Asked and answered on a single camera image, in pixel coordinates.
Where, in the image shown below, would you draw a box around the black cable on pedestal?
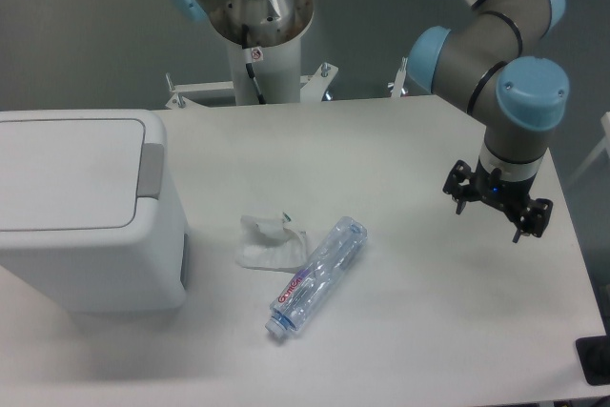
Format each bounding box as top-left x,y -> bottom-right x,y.
239,25 -> 266,106

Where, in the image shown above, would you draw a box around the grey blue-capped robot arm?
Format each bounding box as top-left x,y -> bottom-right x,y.
172,0 -> 570,237

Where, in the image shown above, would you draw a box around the crumpled white tissue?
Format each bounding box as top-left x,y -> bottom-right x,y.
235,213 -> 309,273

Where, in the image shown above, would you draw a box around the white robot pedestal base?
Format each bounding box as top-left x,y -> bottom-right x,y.
163,0 -> 413,110

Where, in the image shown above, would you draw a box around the white frame at right edge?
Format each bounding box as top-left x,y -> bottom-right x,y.
567,112 -> 609,188

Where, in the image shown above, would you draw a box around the clear plastic water bottle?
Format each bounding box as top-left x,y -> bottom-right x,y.
265,216 -> 368,341

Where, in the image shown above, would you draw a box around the black clamp at table edge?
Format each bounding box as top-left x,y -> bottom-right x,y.
576,336 -> 609,386

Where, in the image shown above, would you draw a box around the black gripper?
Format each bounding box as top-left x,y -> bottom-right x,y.
442,156 -> 553,243

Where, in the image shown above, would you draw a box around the white push-button trash can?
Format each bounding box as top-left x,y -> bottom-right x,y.
1,110 -> 189,313

